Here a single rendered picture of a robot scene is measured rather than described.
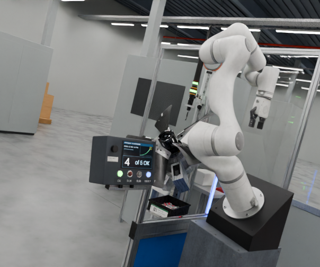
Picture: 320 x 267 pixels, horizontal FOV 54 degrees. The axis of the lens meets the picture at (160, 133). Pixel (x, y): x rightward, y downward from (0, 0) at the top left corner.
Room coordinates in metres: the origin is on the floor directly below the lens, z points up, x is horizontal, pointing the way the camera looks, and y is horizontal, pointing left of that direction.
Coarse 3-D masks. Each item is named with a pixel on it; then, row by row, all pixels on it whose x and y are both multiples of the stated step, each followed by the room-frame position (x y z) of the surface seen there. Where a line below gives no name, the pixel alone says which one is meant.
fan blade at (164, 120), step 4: (168, 108) 2.34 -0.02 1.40; (164, 112) 2.37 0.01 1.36; (168, 112) 2.30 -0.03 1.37; (160, 116) 2.40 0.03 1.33; (164, 116) 2.33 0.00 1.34; (168, 116) 2.26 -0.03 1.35; (160, 120) 2.37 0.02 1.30; (164, 120) 2.29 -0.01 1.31; (168, 120) 2.23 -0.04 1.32; (156, 124) 2.40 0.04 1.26; (160, 124) 2.35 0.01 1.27; (164, 124) 2.26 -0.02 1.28; (160, 128) 2.33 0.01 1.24; (164, 128) 2.25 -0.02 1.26
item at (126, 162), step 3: (123, 156) 1.23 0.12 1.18; (126, 156) 1.24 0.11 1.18; (129, 156) 1.25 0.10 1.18; (123, 159) 1.23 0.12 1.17; (126, 159) 1.24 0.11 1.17; (129, 159) 1.25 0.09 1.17; (123, 162) 1.23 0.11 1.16; (126, 162) 1.24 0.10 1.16; (129, 162) 1.25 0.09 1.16; (123, 165) 1.22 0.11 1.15; (126, 165) 1.23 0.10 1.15; (129, 165) 1.24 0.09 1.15
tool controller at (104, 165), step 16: (96, 144) 1.23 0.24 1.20; (112, 144) 1.20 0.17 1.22; (128, 144) 1.25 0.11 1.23; (144, 144) 1.31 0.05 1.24; (96, 160) 1.21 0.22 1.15; (112, 160) 1.19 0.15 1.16; (144, 160) 1.30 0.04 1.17; (96, 176) 1.19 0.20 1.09; (112, 176) 1.18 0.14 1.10; (144, 176) 1.30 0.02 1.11
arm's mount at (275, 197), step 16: (272, 192) 1.37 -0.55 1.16; (288, 192) 1.33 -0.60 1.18; (272, 208) 1.29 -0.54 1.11; (288, 208) 1.31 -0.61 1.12; (224, 224) 1.35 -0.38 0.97; (240, 224) 1.29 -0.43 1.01; (256, 224) 1.26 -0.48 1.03; (272, 224) 1.27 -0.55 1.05; (240, 240) 1.26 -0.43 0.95; (256, 240) 1.23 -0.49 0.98; (272, 240) 1.29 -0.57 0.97
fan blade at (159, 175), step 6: (156, 156) 2.00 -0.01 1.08; (162, 156) 2.02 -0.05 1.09; (156, 162) 1.98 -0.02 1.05; (162, 162) 1.99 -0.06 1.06; (156, 168) 1.95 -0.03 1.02; (162, 168) 1.97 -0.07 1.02; (156, 174) 1.93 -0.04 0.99; (162, 174) 1.94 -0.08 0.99; (162, 180) 1.91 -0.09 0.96; (156, 186) 1.87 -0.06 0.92; (162, 186) 1.88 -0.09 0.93
